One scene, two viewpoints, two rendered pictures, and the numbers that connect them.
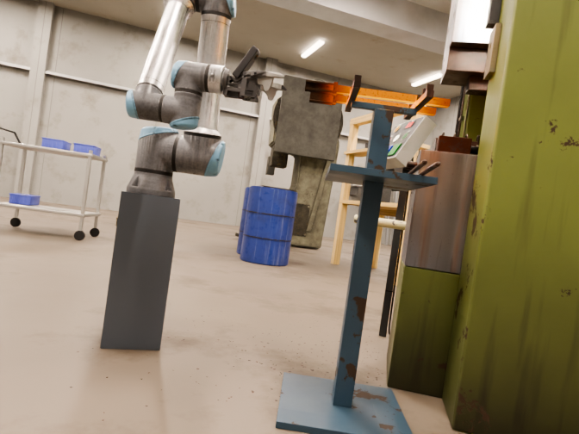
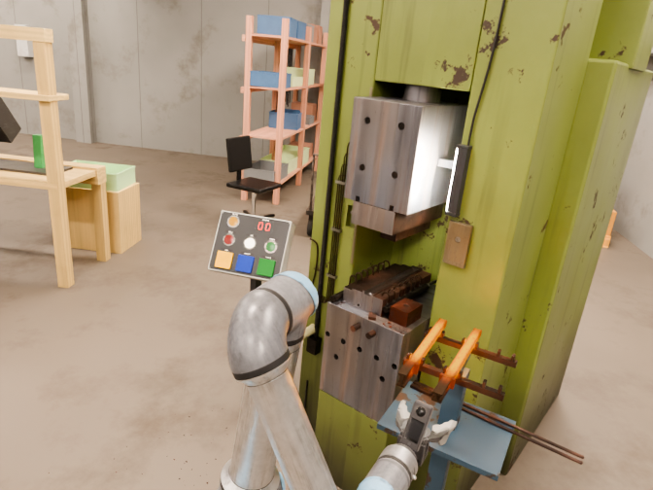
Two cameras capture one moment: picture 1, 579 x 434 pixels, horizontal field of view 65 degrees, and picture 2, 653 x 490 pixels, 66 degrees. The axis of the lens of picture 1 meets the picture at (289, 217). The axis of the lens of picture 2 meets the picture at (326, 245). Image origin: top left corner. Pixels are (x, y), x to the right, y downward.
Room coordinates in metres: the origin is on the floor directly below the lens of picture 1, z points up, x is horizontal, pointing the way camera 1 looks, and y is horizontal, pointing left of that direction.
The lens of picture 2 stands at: (1.28, 1.23, 1.88)
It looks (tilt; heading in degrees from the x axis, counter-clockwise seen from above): 20 degrees down; 295
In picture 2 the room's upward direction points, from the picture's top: 5 degrees clockwise
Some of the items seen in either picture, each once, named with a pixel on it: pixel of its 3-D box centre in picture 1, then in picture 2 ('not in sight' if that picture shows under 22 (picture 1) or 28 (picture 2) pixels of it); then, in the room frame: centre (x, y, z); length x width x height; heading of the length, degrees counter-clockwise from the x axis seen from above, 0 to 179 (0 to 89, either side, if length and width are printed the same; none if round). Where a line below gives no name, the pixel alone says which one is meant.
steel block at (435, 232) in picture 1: (480, 218); (392, 340); (1.85, -0.77, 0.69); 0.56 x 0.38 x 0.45; 78
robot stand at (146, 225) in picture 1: (140, 268); not in sight; (1.84, 0.57, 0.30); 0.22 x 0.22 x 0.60; 19
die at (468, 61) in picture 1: (496, 70); (399, 209); (1.91, -0.77, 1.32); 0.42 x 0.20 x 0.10; 78
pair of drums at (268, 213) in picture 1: (265, 223); not in sight; (5.39, 0.27, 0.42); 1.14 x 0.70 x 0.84; 24
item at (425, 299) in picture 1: (463, 329); (380, 421); (1.85, -0.77, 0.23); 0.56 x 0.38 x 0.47; 78
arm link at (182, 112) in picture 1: (183, 110); not in sight; (1.50, 0.40, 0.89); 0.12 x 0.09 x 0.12; 92
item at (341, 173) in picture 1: (373, 179); (447, 424); (1.47, -0.25, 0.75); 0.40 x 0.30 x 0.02; 178
